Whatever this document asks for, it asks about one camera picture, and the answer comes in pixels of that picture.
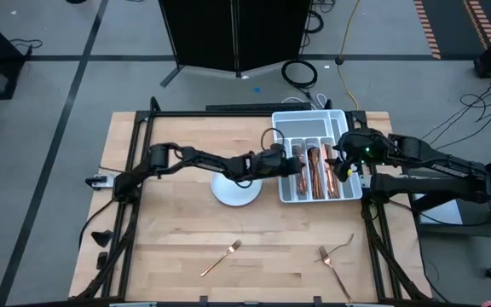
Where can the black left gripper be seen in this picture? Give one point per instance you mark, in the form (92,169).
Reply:
(271,164)

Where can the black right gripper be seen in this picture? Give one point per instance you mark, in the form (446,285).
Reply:
(362,149)

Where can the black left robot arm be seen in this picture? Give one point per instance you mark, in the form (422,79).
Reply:
(211,161)

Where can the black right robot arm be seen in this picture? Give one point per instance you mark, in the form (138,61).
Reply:
(433,170)

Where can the white cutlery tray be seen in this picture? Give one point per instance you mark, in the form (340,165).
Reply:
(301,128)

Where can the white round plate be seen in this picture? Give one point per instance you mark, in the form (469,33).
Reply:
(236,192)

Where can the long black bar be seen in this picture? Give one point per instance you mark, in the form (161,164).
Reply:
(258,107)

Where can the white paper sheet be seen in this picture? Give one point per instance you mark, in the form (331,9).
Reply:
(446,213)

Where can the black folding screen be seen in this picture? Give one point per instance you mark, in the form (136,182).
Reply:
(203,34)

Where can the black frame foot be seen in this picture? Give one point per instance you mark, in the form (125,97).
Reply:
(102,239)
(102,260)

